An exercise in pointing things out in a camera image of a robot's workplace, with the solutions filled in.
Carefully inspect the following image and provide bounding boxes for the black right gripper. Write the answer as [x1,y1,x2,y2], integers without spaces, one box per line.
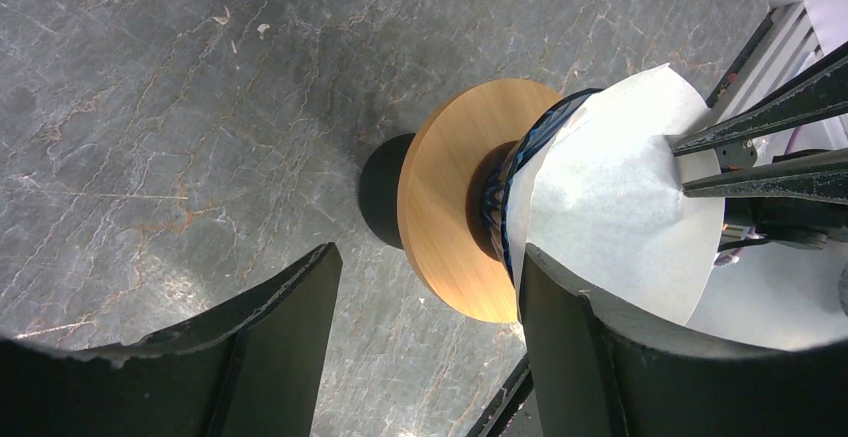
[672,56,847,252]

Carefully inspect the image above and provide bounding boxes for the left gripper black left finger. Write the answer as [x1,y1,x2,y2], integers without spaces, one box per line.
[1,243,343,436]

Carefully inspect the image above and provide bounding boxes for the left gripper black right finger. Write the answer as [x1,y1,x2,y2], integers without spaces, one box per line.
[518,245,847,436]

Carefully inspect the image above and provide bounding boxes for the white paper coffee filter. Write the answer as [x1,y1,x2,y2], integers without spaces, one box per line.
[507,64,724,325]

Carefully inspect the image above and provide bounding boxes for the blue coffee filter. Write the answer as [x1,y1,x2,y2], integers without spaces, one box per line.
[478,88,603,284]

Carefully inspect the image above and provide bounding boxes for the orange coffee dripper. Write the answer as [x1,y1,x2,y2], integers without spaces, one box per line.
[357,79,562,323]

